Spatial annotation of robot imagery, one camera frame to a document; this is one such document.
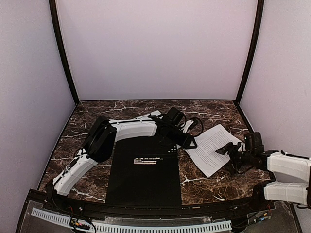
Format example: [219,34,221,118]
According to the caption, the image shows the stapled text document stack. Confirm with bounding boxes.
[186,124,240,178]

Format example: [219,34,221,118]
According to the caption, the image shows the blue file folder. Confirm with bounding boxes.
[105,136,182,206]

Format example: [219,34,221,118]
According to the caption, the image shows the mint green clipboard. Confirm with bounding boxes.
[135,110,161,120]

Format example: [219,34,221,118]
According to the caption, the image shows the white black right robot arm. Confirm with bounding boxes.
[216,132,311,210]

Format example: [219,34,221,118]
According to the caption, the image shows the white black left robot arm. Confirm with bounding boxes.
[51,107,202,196]

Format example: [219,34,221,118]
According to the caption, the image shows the silver folder spring clip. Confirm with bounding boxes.
[133,157,163,165]

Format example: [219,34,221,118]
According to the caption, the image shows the black left camera cable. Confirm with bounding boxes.
[179,117,204,136]

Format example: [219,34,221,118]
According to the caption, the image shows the white slotted cable duct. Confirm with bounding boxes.
[31,208,232,233]

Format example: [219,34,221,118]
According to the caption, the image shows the black right frame post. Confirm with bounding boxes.
[235,0,264,105]

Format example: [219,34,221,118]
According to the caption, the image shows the black frame post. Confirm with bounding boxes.
[235,0,264,105]
[49,0,80,106]

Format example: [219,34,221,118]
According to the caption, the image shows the black left frame post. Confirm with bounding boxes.
[49,0,80,106]

